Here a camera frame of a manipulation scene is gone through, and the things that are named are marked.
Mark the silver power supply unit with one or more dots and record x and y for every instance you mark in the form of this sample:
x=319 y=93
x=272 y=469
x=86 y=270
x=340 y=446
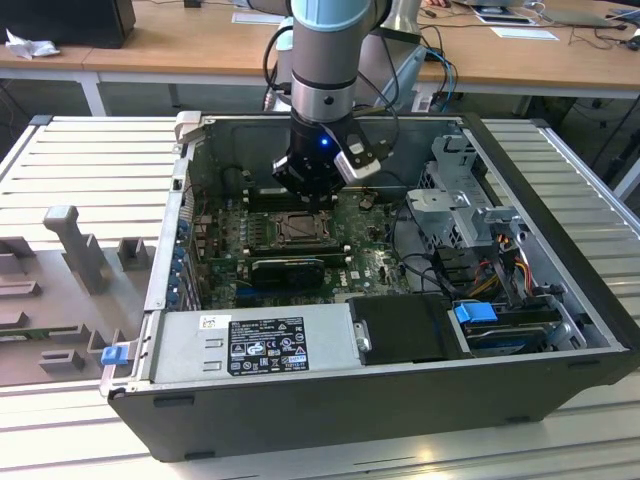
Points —
x=185 y=345

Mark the pale blue teach pendant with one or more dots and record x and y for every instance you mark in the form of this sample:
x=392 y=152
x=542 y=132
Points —
x=412 y=82

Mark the crumpled white paper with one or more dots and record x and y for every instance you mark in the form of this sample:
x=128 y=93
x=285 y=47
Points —
x=30 y=46

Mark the black computer tower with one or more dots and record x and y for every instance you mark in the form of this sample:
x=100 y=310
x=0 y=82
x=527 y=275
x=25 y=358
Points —
x=65 y=22

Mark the small white barcode sticker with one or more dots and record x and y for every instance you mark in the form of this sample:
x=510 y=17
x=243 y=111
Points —
x=215 y=322

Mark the black RAM stick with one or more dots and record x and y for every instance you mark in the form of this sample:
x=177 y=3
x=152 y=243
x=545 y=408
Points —
x=300 y=248
x=272 y=201

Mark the grey laptop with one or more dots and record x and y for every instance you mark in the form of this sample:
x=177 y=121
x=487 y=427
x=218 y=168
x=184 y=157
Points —
x=585 y=15

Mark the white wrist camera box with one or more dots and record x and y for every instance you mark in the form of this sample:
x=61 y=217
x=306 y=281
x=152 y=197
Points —
x=357 y=162

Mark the green motherboard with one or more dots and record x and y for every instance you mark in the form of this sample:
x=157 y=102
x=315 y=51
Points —
x=370 y=260

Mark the black open PC case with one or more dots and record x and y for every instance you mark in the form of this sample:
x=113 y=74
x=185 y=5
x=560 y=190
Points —
x=350 y=415

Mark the black plastic drive shroud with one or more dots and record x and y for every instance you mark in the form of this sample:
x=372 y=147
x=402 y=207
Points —
x=405 y=330

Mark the black graphics card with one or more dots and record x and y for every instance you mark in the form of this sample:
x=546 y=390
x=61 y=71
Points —
x=287 y=275

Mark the black PSU label sticker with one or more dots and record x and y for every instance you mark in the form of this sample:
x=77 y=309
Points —
x=269 y=345

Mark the green RAM stick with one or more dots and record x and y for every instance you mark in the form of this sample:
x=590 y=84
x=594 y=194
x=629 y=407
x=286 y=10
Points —
x=25 y=334

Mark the blue case latch clip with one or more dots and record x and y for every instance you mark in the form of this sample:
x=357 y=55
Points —
x=113 y=356

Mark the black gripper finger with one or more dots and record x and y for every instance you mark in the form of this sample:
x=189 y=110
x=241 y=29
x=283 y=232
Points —
x=311 y=201
x=328 y=202

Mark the grey parts rack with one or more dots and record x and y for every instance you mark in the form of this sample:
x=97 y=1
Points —
x=60 y=310

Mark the grey case corner bracket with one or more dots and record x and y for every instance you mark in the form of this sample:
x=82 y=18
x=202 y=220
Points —
x=188 y=125

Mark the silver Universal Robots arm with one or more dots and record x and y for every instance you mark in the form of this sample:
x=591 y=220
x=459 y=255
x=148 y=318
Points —
x=325 y=50

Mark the CPU socket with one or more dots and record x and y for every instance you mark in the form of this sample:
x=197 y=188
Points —
x=325 y=243

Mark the blue disk carrier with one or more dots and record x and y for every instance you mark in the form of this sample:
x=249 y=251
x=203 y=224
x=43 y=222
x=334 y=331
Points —
x=472 y=312

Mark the silver metal drive cage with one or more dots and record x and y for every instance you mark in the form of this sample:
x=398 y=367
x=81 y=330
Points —
x=450 y=215

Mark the white paper sheet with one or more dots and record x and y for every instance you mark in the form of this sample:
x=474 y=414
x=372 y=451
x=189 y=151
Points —
x=522 y=33

